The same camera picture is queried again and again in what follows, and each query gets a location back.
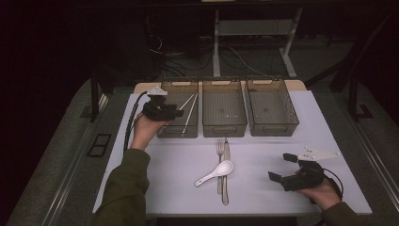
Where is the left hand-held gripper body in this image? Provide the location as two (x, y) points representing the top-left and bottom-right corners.
(141, 86), (177, 122)

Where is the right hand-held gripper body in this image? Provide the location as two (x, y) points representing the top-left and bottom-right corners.
(279, 145), (342, 192)

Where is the brown translucent plastic basket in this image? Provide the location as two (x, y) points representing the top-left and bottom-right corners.
(201, 77), (248, 138)
(245, 75), (300, 137)
(152, 78), (200, 139)

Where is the metal table knife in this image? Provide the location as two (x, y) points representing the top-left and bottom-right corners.
(221, 137), (231, 206)

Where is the person's left hand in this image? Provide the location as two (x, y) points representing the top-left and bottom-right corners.
(130, 112), (168, 152)

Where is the person's right hand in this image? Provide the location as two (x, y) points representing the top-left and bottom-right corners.
(295, 169), (343, 212)

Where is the white ceramic spoon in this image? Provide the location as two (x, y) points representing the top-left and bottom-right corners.
(193, 159), (235, 188)

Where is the metal fork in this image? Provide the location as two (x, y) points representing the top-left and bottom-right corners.
(215, 138), (226, 196)

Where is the black metal stand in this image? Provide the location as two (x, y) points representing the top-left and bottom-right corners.
(347, 76), (375, 122)
(79, 67), (109, 123)

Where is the black diagonal beam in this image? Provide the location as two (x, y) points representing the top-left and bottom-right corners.
(304, 8), (399, 89)

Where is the left hand-held gripper cable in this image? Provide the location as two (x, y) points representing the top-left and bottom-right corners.
(122, 90), (149, 153)

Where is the hand-held gripper cable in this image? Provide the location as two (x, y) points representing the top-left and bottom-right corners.
(122, 90), (149, 153)
(324, 168), (344, 202)

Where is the right hand-held gripper cable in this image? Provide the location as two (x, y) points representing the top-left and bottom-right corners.
(324, 168), (344, 202)

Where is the black floor cable tangle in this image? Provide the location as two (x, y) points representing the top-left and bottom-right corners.
(145, 15), (217, 79)

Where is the black rectangular floor frame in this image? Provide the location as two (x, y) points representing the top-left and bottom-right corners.
(87, 133), (113, 158)

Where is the white metal desk frame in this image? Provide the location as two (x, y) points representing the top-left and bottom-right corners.
(212, 8), (304, 79)

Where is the aluminium floor rail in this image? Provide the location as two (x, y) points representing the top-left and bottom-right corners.
(41, 93), (109, 226)
(352, 121), (399, 197)

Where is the white floor cable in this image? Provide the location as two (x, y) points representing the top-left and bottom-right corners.
(228, 46), (269, 77)

